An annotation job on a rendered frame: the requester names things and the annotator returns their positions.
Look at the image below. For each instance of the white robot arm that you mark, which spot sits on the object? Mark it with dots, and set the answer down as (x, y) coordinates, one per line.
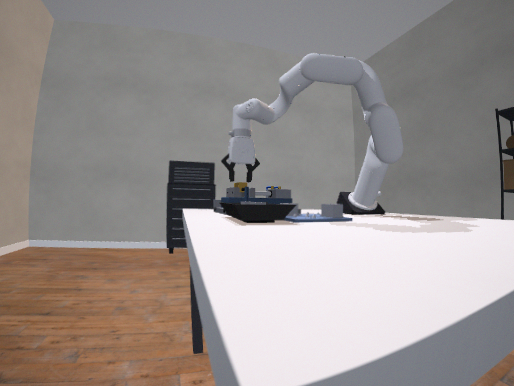
(385, 139)

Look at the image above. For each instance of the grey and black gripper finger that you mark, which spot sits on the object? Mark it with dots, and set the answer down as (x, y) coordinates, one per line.
(250, 169)
(229, 167)

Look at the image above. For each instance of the yellow rectangular block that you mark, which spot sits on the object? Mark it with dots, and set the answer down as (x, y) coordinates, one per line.
(240, 185)

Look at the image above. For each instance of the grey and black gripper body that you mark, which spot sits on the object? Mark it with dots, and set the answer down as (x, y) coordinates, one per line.
(241, 150)

